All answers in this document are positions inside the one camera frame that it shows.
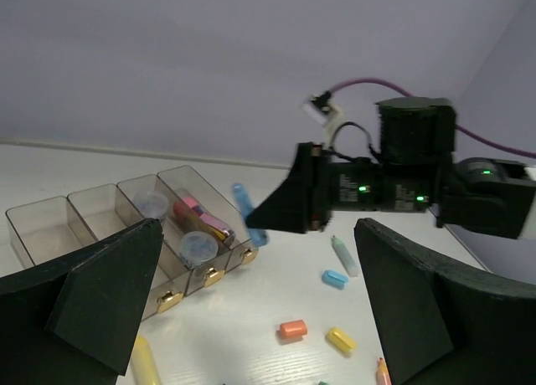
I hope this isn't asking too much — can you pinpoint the clear paperclip jar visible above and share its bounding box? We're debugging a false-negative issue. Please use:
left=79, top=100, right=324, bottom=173
left=178, top=231, right=219, bottom=270
left=132, top=191, right=169, bottom=223

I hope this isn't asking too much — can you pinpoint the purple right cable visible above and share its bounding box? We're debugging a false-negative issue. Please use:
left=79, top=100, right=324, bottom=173
left=328, top=78, right=536, bottom=159

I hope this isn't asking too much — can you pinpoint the orange highlighter cap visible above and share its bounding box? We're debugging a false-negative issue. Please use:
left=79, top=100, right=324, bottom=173
left=277, top=320, right=308, bottom=341

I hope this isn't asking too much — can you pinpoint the green highlighter with tip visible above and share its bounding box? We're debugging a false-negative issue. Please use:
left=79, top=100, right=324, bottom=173
left=331, top=235, right=359, bottom=277

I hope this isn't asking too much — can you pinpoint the blue highlighter cap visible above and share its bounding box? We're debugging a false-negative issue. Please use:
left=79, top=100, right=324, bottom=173
left=322, top=269, right=348, bottom=290

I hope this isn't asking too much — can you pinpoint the orange highlighter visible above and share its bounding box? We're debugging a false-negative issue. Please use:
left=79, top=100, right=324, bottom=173
left=376, top=357, right=392, bottom=385

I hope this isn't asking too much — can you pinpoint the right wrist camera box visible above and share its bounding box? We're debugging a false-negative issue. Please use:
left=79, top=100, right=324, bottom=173
left=301, top=91, right=346, bottom=148

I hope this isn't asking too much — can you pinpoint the yellow highlighter cap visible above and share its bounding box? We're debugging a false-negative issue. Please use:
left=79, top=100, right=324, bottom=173
left=326, top=327, right=357, bottom=355

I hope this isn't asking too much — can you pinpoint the smoky clear drawer organizer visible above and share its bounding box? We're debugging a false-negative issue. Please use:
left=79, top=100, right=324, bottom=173
left=6, top=166, right=258, bottom=319

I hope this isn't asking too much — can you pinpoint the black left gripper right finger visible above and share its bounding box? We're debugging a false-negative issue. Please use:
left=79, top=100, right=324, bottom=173
left=354, top=218, right=535, bottom=385

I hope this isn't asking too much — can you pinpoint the yellow highlighter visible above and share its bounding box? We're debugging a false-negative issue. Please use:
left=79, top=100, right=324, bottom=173
left=130, top=335, right=162, bottom=385

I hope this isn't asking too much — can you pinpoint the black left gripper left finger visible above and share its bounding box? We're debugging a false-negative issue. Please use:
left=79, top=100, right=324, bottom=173
left=1, top=219, right=163, bottom=377

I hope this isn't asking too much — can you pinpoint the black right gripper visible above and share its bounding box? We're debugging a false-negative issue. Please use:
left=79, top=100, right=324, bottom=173
left=245, top=96, right=456, bottom=234

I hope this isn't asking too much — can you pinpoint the pink capped pen tube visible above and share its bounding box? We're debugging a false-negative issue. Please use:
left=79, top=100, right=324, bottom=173
left=173, top=197, right=236, bottom=246

